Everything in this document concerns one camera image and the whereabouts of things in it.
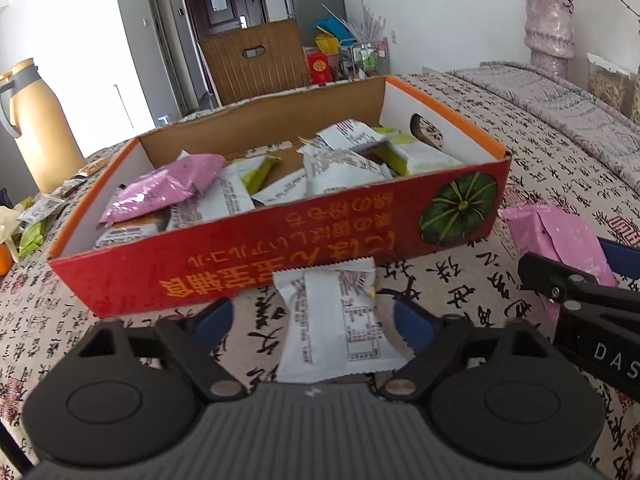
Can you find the red cardboard box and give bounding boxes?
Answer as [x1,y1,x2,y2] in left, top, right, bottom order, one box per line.
[47,75,512,318]

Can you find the clear storage jar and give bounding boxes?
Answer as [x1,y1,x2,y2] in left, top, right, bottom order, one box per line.
[586,52,632,114]

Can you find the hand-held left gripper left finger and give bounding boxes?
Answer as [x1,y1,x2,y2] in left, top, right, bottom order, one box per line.
[74,296,247,403]

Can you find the white pampas decoration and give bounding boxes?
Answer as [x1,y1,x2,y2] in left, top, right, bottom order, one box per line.
[357,0,394,44]

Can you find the pink glitter vase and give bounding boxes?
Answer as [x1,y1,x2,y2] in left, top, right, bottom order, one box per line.
[524,0,576,77]

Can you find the pink snack packet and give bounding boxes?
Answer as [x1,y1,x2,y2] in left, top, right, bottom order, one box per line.
[500,204,619,332]
[99,153,229,225]

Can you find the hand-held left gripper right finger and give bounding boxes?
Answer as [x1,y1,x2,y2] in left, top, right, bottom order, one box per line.
[379,299,567,403]

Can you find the red gift box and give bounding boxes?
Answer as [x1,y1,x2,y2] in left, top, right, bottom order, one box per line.
[305,49,334,85]

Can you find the wire rack cart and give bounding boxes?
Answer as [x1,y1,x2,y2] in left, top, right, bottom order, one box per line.
[339,40,390,81]

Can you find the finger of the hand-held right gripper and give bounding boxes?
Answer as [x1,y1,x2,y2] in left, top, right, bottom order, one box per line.
[518,252,640,307]
[597,238,640,266]

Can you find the grey patterned cloth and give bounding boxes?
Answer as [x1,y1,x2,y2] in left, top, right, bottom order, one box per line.
[442,61,640,171]

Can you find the yellow thermos jug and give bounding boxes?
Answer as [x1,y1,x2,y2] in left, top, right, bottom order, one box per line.
[0,58,86,194]

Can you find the small white sachets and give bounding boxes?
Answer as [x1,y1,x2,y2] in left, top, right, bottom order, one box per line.
[17,195,66,224]

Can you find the small brown sachets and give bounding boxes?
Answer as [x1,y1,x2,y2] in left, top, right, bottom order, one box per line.
[77,157,111,179]

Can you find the cream cloth flower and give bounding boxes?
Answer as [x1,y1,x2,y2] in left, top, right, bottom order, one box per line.
[0,205,24,261]

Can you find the small green packet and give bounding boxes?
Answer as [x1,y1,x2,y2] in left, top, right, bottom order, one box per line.
[17,222,49,256]

